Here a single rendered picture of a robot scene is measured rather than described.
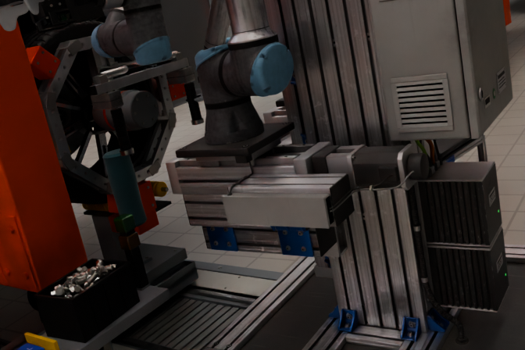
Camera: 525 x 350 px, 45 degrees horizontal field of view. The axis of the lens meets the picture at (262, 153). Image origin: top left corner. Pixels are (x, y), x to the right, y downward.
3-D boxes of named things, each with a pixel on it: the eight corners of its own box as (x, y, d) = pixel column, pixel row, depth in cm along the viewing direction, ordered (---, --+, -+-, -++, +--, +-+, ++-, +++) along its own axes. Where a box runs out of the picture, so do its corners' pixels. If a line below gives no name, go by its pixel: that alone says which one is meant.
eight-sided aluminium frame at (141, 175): (175, 159, 252) (141, 23, 239) (187, 159, 248) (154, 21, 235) (65, 212, 212) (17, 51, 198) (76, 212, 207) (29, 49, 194)
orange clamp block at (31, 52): (48, 62, 208) (26, 47, 202) (62, 60, 203) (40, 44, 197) (39, 80, 206) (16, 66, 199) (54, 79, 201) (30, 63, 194)
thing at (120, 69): (105, 76, 218) (96, 46, 215) (142, 71, 206) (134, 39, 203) (62, 88, 204) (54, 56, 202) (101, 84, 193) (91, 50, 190)
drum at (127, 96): (124, 125, 232) (115, 88, 229) (165, 123, 219) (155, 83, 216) (95, 137, 222) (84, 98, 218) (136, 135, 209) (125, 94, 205)
